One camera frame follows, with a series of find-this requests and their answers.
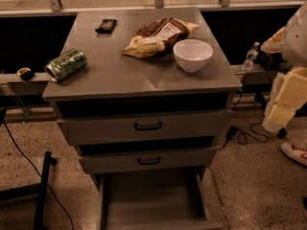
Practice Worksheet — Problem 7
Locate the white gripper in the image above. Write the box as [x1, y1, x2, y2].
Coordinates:
[260, 27, 307, 132]

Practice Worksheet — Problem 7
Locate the green soda can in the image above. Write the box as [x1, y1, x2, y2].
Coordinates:
[44, 48, 87, 82]

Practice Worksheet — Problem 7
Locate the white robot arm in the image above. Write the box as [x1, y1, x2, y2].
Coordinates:
[261, 2, 307, 132]

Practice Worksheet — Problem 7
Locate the grey drawer cabinet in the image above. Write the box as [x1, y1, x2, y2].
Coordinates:
[42, 7, 243, 177]

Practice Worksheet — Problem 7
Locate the middle grey drawer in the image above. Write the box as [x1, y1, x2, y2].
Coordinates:
[79, 147, 217, 174]

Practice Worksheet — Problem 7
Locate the open bottom drawer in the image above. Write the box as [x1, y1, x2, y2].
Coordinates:
[97, 168, 223, 230]

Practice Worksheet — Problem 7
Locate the small black box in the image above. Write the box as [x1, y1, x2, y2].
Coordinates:
[260, 53, 282, 71]

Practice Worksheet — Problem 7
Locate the clear water bottle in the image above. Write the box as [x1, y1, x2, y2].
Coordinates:
[242, 42, 260, 71]

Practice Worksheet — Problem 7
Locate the white bowl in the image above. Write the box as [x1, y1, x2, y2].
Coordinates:
[173, 39, 214, 73]

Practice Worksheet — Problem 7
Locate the white red sneaker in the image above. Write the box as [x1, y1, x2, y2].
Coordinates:
[280, 143, 307, 166]

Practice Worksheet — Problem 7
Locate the brown chip bag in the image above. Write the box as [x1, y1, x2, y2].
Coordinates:
[122, 17, 199, 58]

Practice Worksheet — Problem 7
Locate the black tape measure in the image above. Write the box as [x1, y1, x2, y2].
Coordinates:
[17, 67, 35, 81]

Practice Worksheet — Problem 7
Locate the black stand frame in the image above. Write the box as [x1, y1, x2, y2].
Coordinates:
[0, 151, 57, 230]

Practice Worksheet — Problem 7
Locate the black floor cable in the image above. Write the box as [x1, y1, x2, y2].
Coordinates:
[0, 107, 75, 230]

